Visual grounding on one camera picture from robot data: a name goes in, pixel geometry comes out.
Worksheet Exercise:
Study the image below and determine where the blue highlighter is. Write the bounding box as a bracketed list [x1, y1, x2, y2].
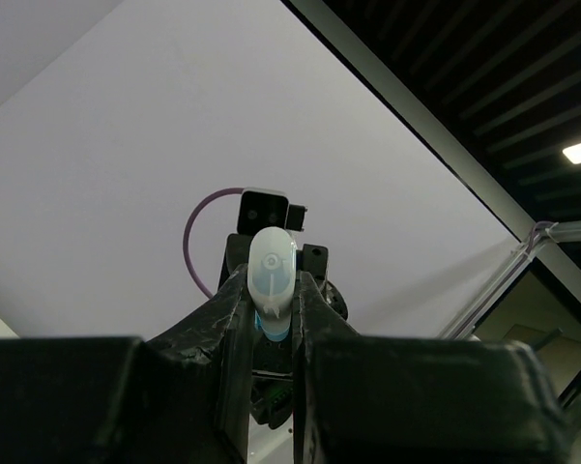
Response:
[247, 227, 297, 342]

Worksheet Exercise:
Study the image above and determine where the metal ceiling beam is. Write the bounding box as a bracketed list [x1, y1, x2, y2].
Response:
[279, 0, 581, 257]

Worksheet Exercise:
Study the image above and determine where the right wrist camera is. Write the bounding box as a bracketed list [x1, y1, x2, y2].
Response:
[237, 188, 307, 236]

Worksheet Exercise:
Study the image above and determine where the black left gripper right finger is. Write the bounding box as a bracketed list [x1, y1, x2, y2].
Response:
[292, 272, 572, 463]

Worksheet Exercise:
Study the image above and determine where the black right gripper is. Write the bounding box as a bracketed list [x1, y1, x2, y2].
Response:
[219, 232, 348, 428]

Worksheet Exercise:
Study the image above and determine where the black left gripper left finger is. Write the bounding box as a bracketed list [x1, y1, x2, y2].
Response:
[0, 266, 251, 463]

